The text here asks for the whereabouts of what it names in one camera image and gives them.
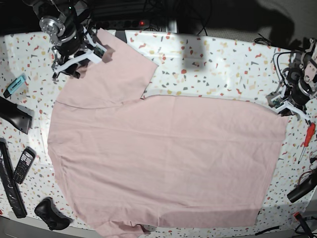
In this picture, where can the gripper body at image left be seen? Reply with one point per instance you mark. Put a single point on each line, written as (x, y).
(78, 49)

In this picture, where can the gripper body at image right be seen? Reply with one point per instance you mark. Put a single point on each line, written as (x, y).
(282, 98)

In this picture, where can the pink T-shirt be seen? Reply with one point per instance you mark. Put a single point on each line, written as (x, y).
(166, 161)

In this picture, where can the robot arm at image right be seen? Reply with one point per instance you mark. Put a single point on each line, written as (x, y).
(297, 75)

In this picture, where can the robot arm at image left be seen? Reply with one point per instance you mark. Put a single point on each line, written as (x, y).
(65, 14)

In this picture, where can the black clamp at table edge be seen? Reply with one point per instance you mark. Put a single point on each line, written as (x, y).
(121, 35)

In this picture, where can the light blue highlighter marker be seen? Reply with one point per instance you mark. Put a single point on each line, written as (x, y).
(14, 85)

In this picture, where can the red and black tool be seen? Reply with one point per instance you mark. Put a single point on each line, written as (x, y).
(303, 224)

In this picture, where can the long black bar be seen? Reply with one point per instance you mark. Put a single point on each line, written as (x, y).
(10, 186)

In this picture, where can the black game controller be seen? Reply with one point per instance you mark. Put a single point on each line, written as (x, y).
(54, 219)

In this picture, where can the red handled screwdriver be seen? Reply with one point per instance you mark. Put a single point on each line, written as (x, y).
(310, 132)

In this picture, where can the power strip with red switch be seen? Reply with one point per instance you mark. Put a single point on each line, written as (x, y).
(123, 24)

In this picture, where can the black cylinder with wires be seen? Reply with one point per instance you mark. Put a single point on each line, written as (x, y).
(302, 189)

